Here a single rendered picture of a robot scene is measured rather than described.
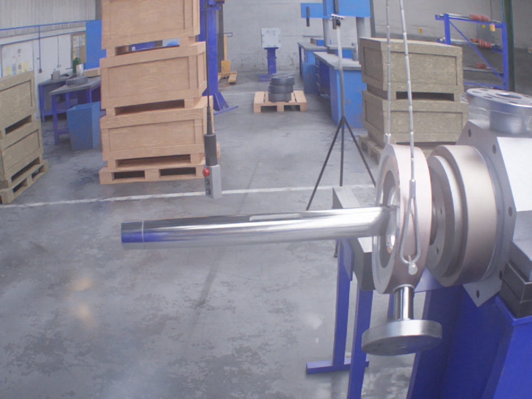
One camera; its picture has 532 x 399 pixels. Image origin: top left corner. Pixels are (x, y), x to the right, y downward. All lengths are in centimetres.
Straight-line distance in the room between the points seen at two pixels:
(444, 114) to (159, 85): 299
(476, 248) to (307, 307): 195
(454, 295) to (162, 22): 414
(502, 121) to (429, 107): 438
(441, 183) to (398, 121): 435
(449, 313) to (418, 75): 401
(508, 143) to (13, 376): 250
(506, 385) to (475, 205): 49
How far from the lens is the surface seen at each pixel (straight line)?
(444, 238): 129
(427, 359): 205
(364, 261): 171
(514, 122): 136
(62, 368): 278
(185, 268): 362
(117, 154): 551
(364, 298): 187
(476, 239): 126
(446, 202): 127
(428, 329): 118
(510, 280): 123
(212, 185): 205
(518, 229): 125
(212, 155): 203
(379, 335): 118
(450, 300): 192
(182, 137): 533
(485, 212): 126
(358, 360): 202
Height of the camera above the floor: 160
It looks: 21 degrees down
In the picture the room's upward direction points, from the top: 2 degrees counter-clockwise
